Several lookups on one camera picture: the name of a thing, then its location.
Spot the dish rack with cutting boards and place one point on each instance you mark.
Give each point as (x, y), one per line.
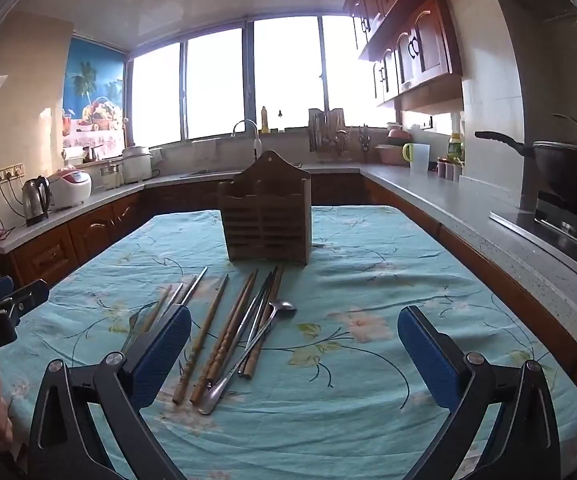
(326, 130)

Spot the fruit and palm wall poster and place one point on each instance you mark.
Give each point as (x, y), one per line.
(93, 85)

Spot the curved sink faucet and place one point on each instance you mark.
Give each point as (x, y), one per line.
(254, 135)

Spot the wooden utensil holder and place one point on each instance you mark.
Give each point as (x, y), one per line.
(266, 220)

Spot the row of seasoning jars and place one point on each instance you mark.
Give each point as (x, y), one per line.
(449, 169)

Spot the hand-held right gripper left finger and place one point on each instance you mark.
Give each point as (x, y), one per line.
(163, 355)

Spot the pink basin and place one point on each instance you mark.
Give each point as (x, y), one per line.
(388, 155)

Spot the twisted wooden chopstick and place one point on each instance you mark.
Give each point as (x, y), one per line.
(226, 335)
(221, 355)

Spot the green and white cup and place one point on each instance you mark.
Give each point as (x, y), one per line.
(418, 157)

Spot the white and red rice cooker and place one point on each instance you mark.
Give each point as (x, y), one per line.
(71, 187)

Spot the steel electric kettle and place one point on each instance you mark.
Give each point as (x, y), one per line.
(36, 202)

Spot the metal spoon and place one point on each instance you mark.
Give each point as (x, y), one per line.
(283, 306)

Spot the oil bottle with green label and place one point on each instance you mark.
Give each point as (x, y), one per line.
(455, 147)

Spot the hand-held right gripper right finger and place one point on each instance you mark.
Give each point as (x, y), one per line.
(426, 355)

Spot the large kitchen window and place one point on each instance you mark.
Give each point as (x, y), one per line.
(218, 85)

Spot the wall socket strip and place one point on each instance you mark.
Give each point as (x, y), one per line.
(8, 171)

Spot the small dark bottle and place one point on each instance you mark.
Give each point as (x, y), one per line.
(282, 122)

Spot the metal chopstick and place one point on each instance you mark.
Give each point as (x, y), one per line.
(196, 285)
(267, 292)
(256, 320)
(174, 297)

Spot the yellow dish soap bottle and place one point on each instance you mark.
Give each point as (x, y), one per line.
(265, 121)

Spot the pink lidded pot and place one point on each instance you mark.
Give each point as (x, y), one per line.
(399, 135)

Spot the black wok with lid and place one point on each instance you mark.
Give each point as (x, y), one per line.
(563, 165)

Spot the white electric cooker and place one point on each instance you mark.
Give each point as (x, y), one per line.
(137, 165)

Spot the gas stove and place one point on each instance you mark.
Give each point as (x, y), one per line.
(563, 220)

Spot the wooden upper cabinets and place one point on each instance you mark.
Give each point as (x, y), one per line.
(428, 35)

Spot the teal floral tablecloth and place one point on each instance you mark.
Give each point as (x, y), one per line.
(348, 410)

